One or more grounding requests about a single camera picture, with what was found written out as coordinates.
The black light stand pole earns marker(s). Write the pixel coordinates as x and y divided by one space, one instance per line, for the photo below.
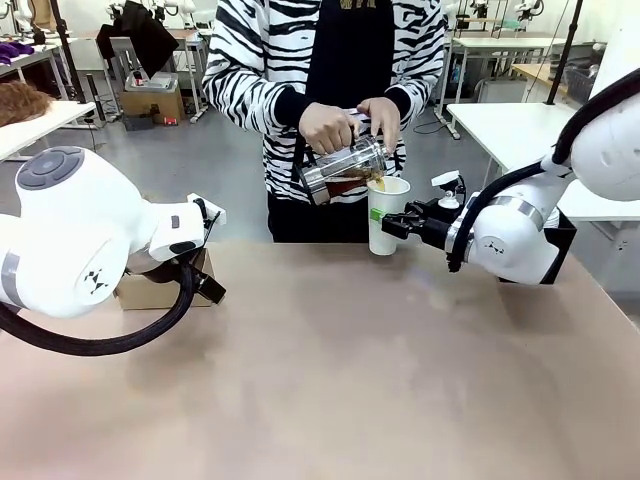
565 50

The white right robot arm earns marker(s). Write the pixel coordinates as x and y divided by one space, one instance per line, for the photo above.
520 235

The purple cloth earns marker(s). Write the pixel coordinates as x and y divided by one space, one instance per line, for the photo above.
15 52

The brown cardboard cup carrier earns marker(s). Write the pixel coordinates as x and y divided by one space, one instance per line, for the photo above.
150 295

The cardboard box on floor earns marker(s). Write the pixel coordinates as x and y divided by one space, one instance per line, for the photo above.
150 105

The person's right hand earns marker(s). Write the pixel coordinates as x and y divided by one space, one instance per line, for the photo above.
327 127

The person's torso zebra hoodie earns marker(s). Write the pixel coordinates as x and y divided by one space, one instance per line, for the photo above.
350 60

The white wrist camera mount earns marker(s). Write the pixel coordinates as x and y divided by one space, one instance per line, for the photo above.
446 187
210 210

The white paper cup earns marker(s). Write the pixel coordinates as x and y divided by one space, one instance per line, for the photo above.
387 220

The small black floor box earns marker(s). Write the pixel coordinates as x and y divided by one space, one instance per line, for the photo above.
137 122

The person's left hand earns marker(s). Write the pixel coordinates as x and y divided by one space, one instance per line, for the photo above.
385 117

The person's left forearm zebra sleeve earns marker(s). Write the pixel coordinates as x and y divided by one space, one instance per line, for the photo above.
417 85

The white background workbench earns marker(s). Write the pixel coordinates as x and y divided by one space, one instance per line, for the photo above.
505 45

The glass pitcher with dark drink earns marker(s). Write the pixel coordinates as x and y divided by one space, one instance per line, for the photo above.
345 167

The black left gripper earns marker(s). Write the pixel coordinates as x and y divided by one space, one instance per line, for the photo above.
160 267

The black tripod pole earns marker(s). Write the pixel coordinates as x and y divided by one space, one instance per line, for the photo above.
67 50

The black cloth on stand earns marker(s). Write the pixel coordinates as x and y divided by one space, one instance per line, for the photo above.
140 35

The person's right forearm zebra sleeve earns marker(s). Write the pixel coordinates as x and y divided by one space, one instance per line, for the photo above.
245 95

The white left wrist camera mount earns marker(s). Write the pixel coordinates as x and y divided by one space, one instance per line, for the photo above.
210 210

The black open box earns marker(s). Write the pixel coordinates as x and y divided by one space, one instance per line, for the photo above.
562 245

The grey plastic storage box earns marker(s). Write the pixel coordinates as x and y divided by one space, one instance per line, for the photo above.
155 82

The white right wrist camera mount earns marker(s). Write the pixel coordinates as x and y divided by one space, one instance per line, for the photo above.
446 187

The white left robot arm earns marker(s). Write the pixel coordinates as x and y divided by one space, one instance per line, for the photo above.
75 235

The wooden top table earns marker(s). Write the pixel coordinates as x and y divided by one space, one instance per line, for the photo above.
537 75

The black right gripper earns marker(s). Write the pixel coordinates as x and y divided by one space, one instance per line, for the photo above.
434 225

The brown fuzzy wig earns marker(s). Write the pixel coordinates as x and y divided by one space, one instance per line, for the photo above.
22 102

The white table with brown wig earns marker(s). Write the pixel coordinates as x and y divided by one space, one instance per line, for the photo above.
40 127

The white side table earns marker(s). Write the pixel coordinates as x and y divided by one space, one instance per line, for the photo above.
505 130

